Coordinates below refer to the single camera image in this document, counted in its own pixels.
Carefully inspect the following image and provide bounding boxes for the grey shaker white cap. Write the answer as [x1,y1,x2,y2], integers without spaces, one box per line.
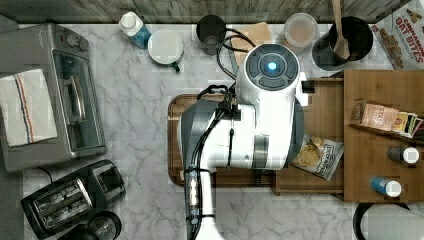
[387,146,420,164]

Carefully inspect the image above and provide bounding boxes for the wooden drawer cabinet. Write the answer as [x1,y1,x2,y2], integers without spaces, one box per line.
[344,69,424,203]

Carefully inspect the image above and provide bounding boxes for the dark grey tumbler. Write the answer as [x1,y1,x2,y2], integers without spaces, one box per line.
[196,15,226,56]

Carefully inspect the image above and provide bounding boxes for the black utensil holder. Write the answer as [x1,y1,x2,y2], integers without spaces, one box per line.
[312,16,373,71]

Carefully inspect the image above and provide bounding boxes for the chips bag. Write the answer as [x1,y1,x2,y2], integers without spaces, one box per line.
[291,134,344,181]

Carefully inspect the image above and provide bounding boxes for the blue shaker white cap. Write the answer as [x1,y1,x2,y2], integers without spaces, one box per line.
[370,176,402,198]

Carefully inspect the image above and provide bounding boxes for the wooden spoon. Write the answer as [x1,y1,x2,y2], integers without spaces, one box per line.
[332,0,350,59]

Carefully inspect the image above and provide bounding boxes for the wooden tea bag tray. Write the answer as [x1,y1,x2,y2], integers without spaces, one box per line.
[349,99,423,145]

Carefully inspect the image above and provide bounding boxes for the silver toaster oven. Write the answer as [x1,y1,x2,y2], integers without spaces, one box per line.
[1,23,106,172]

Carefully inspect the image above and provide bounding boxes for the wooden cutting board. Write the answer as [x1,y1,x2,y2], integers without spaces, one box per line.
[167,94,276,188]

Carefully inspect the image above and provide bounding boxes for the black two-slot toaster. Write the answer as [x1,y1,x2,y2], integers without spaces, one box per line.
[21,160,126,240]

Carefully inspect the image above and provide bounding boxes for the blue bottle white cap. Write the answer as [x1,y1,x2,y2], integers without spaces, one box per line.
[118,11,151,50]

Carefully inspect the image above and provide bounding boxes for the cinnamon oat bites box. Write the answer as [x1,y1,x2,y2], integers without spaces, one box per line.
[371,0,424,70]

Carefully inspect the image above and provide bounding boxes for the black round lidded pot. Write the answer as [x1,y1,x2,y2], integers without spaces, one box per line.
[58,211,122,240]

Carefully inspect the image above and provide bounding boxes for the white paper towel roll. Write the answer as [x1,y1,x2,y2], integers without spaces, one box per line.
[353,203,424,240]

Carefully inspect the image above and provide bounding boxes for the white striped kitchen towel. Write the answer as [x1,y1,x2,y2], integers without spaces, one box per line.
[0,69,58,147]

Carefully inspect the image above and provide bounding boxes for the wooden drawer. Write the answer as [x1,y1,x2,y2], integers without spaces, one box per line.
[272,79,344,196]

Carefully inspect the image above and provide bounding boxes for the green mug white lid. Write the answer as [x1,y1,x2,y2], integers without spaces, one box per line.
[148,29,183,72]

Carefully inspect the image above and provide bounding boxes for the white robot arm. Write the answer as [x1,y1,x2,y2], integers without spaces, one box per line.
[177,43,306,240]

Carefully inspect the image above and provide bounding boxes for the clear plastic lidded jar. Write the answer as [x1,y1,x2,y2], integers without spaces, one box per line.
[283,13,318,54]

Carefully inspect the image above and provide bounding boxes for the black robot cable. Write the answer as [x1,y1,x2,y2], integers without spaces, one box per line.
[184,27,257,240]

